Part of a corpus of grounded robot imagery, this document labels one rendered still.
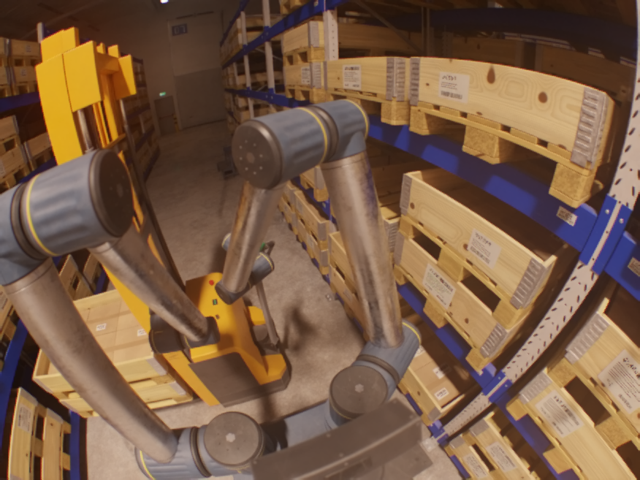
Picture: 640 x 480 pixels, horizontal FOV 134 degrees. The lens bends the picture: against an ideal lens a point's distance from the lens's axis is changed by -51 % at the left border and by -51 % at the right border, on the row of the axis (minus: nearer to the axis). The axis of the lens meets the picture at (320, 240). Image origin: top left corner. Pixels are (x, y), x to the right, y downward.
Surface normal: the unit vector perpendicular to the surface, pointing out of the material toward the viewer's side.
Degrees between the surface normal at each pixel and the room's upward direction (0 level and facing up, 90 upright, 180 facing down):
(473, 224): 90
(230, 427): 0
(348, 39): 90
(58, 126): 90
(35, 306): 81
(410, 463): 0
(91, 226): 104
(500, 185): 90
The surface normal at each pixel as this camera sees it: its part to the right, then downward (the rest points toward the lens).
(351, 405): -0.08, -0.76
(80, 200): 0.30, 0.26
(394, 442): 0.35, 0.06
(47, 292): 0.99, -0.05
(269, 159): -0.49, 0.51
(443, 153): -0.91, 0.26
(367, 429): -0.23, -0.96
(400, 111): 0.40, 0.52
